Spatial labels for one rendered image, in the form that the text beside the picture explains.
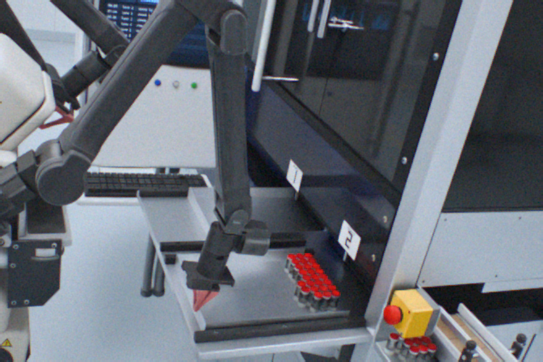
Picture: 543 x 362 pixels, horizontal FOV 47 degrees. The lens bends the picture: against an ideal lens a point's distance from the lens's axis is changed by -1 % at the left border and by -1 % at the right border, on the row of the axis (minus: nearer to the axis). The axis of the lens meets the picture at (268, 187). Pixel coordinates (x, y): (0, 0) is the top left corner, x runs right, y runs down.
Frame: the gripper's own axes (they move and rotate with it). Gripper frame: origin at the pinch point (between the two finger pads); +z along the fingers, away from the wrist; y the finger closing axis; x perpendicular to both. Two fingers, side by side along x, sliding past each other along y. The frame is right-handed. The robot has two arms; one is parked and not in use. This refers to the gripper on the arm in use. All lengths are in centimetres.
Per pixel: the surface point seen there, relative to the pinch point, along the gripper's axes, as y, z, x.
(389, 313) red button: 32.5, -14.8, -18.3
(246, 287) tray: 15.8, 0.4, 9.7
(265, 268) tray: 23.1, -1.0, 16.8
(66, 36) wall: 36, 75, 543
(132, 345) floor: 26, 87, 93
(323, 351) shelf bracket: 36.4, 9.9, -0.7
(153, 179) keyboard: 9, 6, 76
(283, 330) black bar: 17.7, -0.9, -7.7
